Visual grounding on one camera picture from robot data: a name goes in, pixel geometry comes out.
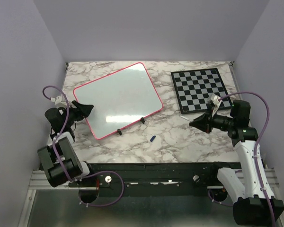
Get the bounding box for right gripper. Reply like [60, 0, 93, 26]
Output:
[190, 106, 235, 133]

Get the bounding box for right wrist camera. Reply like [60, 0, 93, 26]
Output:
[207, 94, 222, 117]

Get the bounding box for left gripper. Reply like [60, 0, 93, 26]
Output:
[61, 100, 93, 127]

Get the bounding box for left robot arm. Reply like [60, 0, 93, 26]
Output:
[37, 101, 96, 187]

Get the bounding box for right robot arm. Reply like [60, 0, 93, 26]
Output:
[189, 100, 284, 227]

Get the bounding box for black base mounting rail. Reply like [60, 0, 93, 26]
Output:
[69, 162, 241, 201]

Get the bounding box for blue whiteboard marker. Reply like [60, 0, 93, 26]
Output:
[179, 115, 192, 122]

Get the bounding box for black grey chessboard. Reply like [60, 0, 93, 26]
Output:
[171, 68, 228, 114]

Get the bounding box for pink framed whiteboard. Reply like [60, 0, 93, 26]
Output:
[73, 62, 163, 140]

